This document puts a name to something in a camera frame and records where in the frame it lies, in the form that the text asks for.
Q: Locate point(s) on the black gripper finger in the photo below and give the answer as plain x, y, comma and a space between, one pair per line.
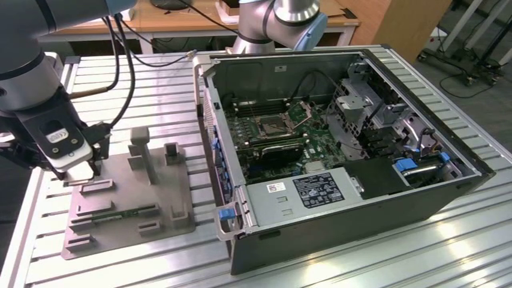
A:
16, 153
101, 151

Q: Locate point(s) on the silver green CPU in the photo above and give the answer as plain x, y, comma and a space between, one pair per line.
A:
77, 182

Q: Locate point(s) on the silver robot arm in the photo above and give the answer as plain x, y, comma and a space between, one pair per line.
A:
24, 78

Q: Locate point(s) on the black RAM slot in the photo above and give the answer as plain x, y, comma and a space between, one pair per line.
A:
260, 103
244, 114
264, 109
261, 106

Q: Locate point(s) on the CPU socket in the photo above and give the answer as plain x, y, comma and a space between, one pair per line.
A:
276, 127

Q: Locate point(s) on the grey plastic parts rack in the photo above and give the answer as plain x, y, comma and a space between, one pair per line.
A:
132, 192

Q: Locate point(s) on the green RAM stick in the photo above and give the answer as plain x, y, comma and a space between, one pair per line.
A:
120, 215

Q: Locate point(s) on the blue case latch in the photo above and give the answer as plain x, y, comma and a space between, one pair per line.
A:
225, 214

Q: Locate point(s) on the thin metal locking lever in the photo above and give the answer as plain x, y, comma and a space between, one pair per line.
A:
252, 110

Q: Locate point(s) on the white printed box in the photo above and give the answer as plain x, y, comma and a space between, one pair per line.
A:
127, 15

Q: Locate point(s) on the black graphics card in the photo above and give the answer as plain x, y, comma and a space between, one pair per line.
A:
280, 154

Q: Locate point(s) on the silver power supply unit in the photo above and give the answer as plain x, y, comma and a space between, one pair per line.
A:
280, 207

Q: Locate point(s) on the wooden desk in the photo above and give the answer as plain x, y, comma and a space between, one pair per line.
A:
192, 21

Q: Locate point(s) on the black round monitor foot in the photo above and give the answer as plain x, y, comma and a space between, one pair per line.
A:
172, 3

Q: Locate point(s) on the small silver heatsink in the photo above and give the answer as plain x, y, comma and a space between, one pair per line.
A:
313, 167

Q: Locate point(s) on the green motherboard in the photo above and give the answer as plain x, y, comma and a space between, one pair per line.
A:
316, 147

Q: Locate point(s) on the brown cardboard box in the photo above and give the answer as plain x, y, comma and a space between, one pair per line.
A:
228, 12

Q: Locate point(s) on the silver metal drive cage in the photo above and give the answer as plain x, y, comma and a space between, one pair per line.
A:
352, 105

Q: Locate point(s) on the black open PC case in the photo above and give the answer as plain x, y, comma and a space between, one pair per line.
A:
360, 228

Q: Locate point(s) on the blue disk carrier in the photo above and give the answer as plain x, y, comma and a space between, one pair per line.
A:
404, 166

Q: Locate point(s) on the wooden cabinet panel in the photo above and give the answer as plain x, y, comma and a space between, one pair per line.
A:
400, 27

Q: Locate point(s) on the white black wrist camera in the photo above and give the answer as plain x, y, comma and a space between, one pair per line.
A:
60, 135

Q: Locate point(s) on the wheeled metal frame cart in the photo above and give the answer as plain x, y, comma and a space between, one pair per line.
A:
452, 60

